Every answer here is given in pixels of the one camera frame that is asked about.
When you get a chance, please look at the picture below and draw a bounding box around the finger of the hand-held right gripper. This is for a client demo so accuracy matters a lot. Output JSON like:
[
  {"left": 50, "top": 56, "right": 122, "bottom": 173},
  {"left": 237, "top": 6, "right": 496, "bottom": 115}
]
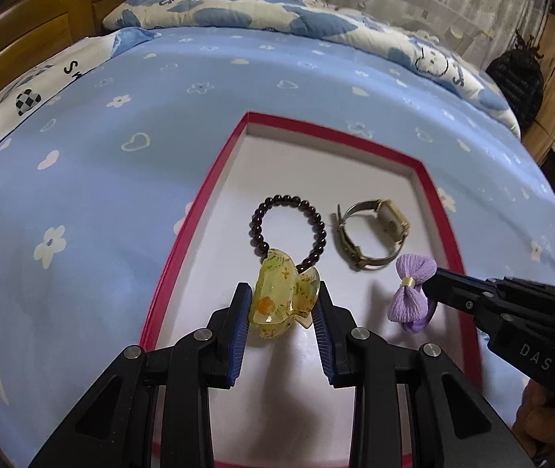
[{"left": 425, "top": 268, "right": 503, "bottom": 315}]

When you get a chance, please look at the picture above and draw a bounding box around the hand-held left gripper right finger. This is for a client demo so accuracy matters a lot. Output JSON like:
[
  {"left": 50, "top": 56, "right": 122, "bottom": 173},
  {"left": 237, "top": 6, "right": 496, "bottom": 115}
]
[{"left": 313, "top": 280, "right": 537, "bottom": 468}]

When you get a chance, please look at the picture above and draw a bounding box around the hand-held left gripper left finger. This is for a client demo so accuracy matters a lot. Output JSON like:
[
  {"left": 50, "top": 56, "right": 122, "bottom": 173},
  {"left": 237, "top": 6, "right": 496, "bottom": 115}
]
[{"left": 28, "top": 282, "right": 254, "bottom": 468}]

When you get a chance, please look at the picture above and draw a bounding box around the purple bow hair tie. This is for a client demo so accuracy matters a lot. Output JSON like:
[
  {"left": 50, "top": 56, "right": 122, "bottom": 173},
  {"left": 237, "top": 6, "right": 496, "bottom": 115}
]
[{"left": 387, "top": 253, "right": 438, "bottom": 333}]

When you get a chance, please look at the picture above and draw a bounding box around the yellow floral hair claw clip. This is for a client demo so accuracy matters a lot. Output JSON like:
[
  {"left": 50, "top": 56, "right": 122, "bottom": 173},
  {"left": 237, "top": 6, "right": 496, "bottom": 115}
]
[{"left": 249, "top": 248, "right": 321, "bottom": 339}]

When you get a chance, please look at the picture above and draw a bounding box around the red box with white inside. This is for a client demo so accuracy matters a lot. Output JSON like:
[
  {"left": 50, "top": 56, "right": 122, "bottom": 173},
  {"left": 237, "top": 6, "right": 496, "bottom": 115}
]
[{"left": 140, "top": 111, "right": 486, "bottom": 467}]

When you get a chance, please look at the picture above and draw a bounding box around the person's right hand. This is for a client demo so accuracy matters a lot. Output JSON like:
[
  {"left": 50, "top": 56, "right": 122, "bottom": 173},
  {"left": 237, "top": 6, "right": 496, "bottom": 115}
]
[{"left": 514, "top": 380, "right": 555, "bottom": 449}]

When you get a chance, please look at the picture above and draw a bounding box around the gold mesh band wristwatch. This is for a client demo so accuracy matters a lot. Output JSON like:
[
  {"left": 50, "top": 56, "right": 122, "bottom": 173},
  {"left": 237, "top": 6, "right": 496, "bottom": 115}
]
[{"left": 332, "top": 198, "right": 411, "bottom": 270}]

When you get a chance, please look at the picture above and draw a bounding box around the blue flower print bed sheet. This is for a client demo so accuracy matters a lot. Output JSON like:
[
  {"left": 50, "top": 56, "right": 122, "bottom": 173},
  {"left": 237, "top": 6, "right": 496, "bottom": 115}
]
[{"left": 0, "top": 27, "right": 555, "bottom": 468}]

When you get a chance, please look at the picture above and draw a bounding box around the black backpack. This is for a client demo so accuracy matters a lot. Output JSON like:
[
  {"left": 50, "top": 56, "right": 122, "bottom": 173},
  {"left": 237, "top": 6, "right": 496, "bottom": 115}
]
[{"left": 485, "top": 29, "right": 546, "bottom": 130}]

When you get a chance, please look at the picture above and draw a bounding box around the white pillow with checkered heart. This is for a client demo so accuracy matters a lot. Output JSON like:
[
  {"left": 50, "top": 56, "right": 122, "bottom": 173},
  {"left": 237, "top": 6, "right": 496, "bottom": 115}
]
[{"left": 0, "top": 27, "right": 161, "bottom": 174}]

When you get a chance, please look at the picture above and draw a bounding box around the blue cloud-print pillow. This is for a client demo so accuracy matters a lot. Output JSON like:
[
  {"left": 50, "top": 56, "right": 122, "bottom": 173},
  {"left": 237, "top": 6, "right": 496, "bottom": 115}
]
[{"left": 102, "top": 0, "right": 522, "bottom": 137}]

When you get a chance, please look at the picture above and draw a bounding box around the wooden headboard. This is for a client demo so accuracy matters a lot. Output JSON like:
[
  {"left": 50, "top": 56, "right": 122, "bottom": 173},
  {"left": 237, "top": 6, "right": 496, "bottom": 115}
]
[{"left": 0, "top": 0, "right": 205, "bottom": 122}]

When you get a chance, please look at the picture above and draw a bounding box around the dark bead bracelet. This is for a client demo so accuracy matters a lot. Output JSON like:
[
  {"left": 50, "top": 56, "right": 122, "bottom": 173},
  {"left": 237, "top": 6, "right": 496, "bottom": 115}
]
[{"left": 249, "top": 195, "right": 327, "bottom": 274}]

